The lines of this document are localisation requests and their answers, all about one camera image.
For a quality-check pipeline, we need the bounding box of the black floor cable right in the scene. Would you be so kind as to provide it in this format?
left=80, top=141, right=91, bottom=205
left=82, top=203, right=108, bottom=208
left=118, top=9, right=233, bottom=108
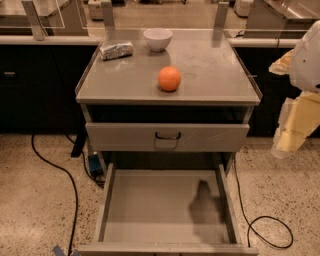
left=232, top=156, right=295, bottom=250

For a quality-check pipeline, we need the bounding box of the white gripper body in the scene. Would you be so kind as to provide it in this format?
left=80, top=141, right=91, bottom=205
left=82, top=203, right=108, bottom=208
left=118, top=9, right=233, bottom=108
left=289, top=20, right=320, bottom=93

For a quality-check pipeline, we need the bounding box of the grey metal drawer cabinet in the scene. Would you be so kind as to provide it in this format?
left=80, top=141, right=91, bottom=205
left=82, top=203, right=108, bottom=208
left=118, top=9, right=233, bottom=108
left=76, top=29, right=261, bottom=168

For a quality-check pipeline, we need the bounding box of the closed grey upper drawer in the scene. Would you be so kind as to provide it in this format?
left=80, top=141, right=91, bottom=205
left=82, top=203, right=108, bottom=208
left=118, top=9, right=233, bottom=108
left=86, top=123, right=249, bottom=152

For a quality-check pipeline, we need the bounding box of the black drawer handle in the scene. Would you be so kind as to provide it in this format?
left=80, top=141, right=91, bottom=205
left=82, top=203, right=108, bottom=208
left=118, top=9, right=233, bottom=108
left=155, top=132, right=181, bottom=140

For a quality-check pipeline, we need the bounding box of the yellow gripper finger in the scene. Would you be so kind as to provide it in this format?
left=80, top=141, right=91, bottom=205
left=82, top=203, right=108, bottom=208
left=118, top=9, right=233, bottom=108
left=271, top=92, right=320, bottom=159
left=269, top=50, right=294, bottom=75

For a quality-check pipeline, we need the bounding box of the blue floor tape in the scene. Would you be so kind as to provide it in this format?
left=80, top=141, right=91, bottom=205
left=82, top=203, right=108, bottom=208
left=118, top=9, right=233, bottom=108
left=52, top=246, right=66, bottom=256

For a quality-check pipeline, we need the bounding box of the dark counter cabinet left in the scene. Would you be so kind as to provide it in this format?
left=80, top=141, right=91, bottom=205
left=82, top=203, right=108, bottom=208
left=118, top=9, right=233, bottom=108
left=0, top=44, right=96, bottom=134

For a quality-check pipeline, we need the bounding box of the orange fruit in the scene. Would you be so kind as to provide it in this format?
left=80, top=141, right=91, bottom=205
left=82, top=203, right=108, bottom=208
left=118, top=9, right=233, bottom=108
left=158, top=66, right=181, bottom=92

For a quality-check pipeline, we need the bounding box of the open grey lower drawer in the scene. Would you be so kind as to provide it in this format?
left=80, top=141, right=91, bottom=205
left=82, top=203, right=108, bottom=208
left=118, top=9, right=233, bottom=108
left=79, top=165, right=258, bottom=256

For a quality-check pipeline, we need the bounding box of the silver foil snack bag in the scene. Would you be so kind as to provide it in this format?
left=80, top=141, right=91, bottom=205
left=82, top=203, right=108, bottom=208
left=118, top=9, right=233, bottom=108
left=99, top=42, right=133, bottom=61

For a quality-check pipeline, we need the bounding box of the blue power box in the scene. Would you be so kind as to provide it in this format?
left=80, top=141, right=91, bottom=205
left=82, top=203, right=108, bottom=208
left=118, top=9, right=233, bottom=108
left=88, top=154, right=103, bottom=176

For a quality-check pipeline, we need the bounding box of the black floor cable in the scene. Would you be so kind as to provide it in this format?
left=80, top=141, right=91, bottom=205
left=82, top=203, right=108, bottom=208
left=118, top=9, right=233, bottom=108
left=232, top=156, right=295, bottom=250
left=30, top=133, right=80, bottom=256

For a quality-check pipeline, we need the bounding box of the black floor cable left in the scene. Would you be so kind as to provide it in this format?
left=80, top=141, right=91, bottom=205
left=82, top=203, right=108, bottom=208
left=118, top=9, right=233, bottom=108
left=30, top=133, right=80, bottom=256

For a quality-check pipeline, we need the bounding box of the white ceramic bowl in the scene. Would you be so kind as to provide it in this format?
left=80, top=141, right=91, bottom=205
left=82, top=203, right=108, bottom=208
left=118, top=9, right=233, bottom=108
left=143, top=28, right=173, bottom=52

